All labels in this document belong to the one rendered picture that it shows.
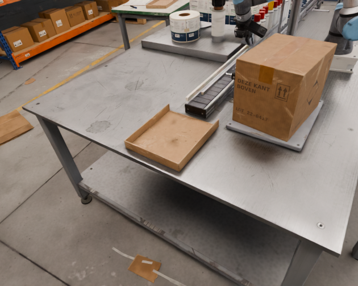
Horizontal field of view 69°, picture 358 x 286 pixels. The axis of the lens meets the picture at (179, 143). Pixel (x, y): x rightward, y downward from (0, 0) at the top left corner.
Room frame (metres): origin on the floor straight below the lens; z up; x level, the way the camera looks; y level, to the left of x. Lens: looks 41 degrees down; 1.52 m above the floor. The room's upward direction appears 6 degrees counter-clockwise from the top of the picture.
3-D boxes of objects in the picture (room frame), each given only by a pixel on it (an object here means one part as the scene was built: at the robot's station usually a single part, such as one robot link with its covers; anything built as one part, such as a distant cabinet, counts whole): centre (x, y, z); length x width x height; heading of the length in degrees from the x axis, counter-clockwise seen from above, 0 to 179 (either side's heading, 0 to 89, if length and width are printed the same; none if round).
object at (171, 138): (0.84, 0.02, 0.85); 0.30 x 0.26 x 0.04; 142
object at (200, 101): (1.62, -0.59, 0.86); 1.65 x 0.08 x 0.04; 142
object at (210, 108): (1.62, -0.59, 0.85); 1.65 x 0.11 x 0.05; 142
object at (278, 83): (0.90, -0.42, 0.99); 0.30 x 0.24 x 0.27; 134
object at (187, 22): (1.85, -0.12, 0.95); 0.20 x 0.20 x 0.14
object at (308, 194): (1.58, -0.44, 0.82); 2.10 x 1.50 x 0.02; 142
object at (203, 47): (1.99, -0.32, 0.86); 0.80 x 0.67 x 0.05; 142
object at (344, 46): (1.34, -0.89, 0.96); 0.15 x 0.15 x 0.10
